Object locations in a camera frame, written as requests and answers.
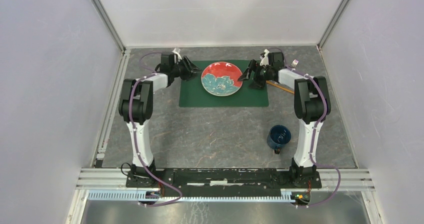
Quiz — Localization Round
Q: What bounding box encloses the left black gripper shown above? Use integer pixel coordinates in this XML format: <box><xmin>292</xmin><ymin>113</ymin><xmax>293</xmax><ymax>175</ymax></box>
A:
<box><xmin>171</xmin><ymin>56</ymin><xmax>203</xmax><ymax>83</ymax></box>

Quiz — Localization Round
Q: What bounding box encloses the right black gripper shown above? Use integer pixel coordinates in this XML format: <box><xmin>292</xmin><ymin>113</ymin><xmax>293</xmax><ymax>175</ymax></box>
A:
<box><xmin>238</xmin><ymin>59</ymin><xmax>273</xmax><ymax>90</ymax></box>

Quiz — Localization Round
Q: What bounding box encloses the green rectangular placemat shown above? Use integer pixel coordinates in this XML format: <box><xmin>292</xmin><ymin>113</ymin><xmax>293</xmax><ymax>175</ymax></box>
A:
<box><xmin>179</xmin><ymin>74</ymin><xmax>269</xmax><ymax>108</ymax></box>

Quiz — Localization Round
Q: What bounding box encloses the red teal floral plate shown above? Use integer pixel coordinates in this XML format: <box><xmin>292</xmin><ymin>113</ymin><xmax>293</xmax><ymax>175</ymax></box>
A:
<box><xmin>200</xmin><ymin>61</ymin><xmax>243</xmax><ymax>97</ymax></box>

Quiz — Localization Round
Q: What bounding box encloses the silver metal fork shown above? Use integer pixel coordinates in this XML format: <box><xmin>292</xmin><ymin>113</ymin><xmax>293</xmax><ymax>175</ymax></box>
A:
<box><xmin>290</xmin><ymin>59</ymin><xmax>299</xmax><ymax>69</ymax></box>

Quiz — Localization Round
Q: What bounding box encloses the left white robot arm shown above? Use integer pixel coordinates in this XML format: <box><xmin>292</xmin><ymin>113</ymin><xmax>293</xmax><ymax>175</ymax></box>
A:
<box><xmin>118</xmin><ymin>47</ymin><xmax>201</xmax><ymax>188</ymax></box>

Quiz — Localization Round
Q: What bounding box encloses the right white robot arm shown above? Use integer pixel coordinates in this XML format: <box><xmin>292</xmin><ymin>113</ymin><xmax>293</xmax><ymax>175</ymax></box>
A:
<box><xmin>238</xmin><ymin>49</ymin><xmax>331</xmax><ymax>188</ymax></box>

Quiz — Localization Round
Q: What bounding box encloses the yellow pencil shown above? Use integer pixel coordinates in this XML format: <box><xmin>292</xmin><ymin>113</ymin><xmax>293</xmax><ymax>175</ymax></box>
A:
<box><xmin>266</xmin><ymin>80</ymin><xmax>294</xmax><ymax>94</ymax></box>

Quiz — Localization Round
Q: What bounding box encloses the dark blue mug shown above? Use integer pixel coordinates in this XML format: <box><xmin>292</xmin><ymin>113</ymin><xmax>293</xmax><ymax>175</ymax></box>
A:
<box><xmin>266</xmin><ymin>125</ymin><xmax>292</xmax><ymax>155</ymax></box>

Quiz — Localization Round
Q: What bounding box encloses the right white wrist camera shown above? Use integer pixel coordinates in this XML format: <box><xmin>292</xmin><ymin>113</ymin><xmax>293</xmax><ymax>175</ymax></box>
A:
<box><xmin>259</xmin><ymin>49</ymin><xmax>270</xmax><ymax>67</ymax></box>

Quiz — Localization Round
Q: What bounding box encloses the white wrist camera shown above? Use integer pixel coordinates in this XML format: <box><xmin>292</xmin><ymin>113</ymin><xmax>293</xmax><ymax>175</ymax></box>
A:
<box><xmin>259</xmin><ymin>49</ymin><xmax>270</xmax><ymax>67</ymax></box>
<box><xmin>172</xmin><ymin>47</ymin><xmax>182</xmax><ymax>63</ymax></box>

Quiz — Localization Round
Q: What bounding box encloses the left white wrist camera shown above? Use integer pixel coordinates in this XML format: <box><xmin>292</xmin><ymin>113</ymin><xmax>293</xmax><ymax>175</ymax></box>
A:
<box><xmin>172</xmin><ymin>47</ymin><xmax>182</xmax><ymax>63</ymax></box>

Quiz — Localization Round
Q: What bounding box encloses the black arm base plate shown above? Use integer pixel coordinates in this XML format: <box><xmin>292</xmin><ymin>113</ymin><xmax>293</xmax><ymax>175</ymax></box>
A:
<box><xmin>125</xmin><ymin>167</ymin><xmax>322</xmax><ymax>198</ymax></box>

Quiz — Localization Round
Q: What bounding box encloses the aluminium frame rail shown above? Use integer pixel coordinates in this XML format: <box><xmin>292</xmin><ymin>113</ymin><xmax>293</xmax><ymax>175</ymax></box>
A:
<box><xmin>76</xmin><ymin>168</ymin><xmax>376</xmax><ymax>192</ymax></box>

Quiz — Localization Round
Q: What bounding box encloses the blue slotted cable duct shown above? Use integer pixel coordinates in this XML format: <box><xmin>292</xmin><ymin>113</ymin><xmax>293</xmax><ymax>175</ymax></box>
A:
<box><xmin>87</xmin><ymin>190</ymin><xmax>310</xmax><ymax>204</ymax></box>

